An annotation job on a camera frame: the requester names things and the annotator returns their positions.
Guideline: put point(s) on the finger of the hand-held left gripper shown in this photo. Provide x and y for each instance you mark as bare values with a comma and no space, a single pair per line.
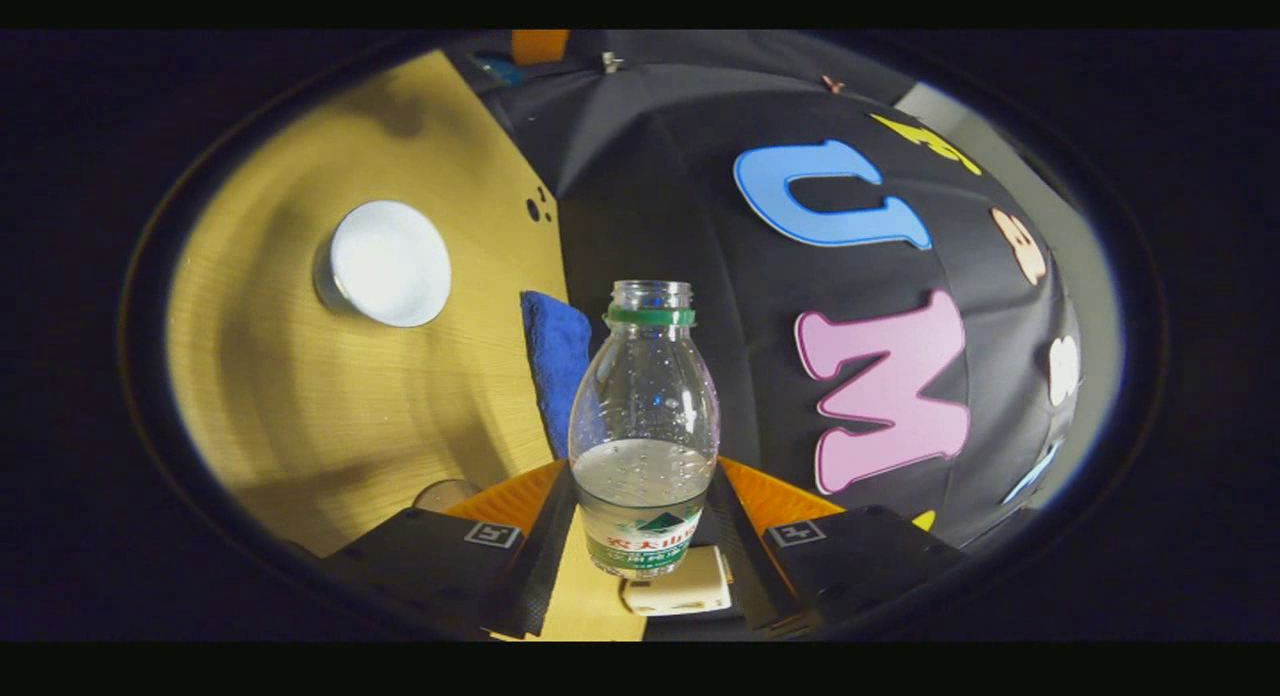
540,44

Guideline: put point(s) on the blue towel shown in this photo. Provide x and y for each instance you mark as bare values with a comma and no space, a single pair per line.
556,366

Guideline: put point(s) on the small pink clip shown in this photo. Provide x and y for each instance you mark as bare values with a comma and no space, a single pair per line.
832,83

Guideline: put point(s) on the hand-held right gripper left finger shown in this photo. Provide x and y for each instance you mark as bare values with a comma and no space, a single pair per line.
540,566

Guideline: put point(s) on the small white clip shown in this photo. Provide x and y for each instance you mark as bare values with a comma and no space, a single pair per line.
610,63

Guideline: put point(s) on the dark blue teacup lid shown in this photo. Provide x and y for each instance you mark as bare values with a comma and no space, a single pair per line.
497,68

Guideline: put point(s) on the clear plastic water bottle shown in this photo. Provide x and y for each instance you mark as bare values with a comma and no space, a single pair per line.
645,396

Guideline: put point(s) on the white rounded box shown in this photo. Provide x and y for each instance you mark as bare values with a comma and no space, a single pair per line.
680,581

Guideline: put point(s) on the round brown coaster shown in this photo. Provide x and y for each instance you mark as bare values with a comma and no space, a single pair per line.
445,494

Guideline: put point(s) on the round teacup white inside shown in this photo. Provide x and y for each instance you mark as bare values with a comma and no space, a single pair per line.
392,264

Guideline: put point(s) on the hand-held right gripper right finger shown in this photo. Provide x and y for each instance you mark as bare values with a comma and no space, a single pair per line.
745,566

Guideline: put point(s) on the black backdrop cloth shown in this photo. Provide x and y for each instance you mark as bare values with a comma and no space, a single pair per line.
680,176

